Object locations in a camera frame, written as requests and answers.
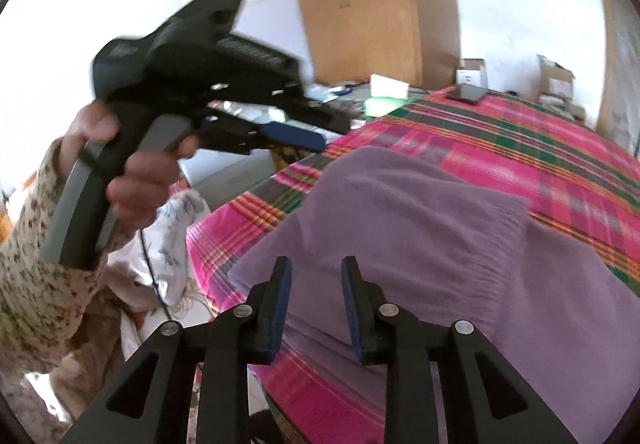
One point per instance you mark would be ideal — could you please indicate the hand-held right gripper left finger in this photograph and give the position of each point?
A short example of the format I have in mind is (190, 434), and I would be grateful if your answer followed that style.
(281, 304)

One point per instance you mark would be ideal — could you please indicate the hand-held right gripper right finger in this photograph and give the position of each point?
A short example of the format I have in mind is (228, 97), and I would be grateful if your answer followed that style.
(353, 311)

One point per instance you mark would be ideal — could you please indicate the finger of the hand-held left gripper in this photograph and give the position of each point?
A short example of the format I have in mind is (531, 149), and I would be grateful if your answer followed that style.
(290, 136)
(322, 121)

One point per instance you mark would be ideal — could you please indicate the purple fleece pants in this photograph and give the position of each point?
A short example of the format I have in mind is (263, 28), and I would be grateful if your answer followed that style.
(425, 244)

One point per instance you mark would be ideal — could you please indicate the person's left forearm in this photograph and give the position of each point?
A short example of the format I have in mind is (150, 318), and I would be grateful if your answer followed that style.
(40, 284)

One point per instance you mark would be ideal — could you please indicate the person's left hand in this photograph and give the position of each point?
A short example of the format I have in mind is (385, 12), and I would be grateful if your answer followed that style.
(145, 184)

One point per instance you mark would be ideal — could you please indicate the glass topped bedside table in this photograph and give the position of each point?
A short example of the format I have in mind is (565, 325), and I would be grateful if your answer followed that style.
(340, 91)

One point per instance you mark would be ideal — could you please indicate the green tissue pack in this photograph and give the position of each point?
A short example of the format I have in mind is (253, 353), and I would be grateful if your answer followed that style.
(385, 105)

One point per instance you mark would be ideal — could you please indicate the white tissue box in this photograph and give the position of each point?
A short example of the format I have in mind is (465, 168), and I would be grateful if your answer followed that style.
(389, 85)

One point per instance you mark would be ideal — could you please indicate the white drawer cabinet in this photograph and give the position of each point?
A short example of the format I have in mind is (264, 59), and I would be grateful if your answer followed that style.
(225, 179)

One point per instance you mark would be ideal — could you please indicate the floral white quilt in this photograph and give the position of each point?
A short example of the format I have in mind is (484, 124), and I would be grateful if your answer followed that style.
(175, 244)

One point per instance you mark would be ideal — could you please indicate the wooden wardrobe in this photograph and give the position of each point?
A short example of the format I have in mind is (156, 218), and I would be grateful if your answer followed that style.
(370, 9)

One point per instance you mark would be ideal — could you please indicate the dark smartphone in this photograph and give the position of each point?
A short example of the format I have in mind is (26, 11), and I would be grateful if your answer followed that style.
(466, 94)

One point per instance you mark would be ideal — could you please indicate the white cardboard box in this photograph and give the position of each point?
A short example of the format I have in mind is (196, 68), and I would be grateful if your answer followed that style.
(471, 73)

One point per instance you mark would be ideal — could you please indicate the pink green plaid blanket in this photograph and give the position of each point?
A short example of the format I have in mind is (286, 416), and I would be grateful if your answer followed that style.
(500, 139)

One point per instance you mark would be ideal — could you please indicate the brown cardboard box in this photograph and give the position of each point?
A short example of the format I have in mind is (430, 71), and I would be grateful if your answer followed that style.
(556, 76)

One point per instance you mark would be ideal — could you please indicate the flat box under cardboard box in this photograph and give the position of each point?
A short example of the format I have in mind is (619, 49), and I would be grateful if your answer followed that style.
(562, 106)

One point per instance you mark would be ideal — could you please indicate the clear plastic door curtain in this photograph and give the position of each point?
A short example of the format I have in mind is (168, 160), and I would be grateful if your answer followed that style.
(631, 89)

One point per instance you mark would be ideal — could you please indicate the wooden door frame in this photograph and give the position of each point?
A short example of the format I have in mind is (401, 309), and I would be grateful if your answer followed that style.
(610, 49)

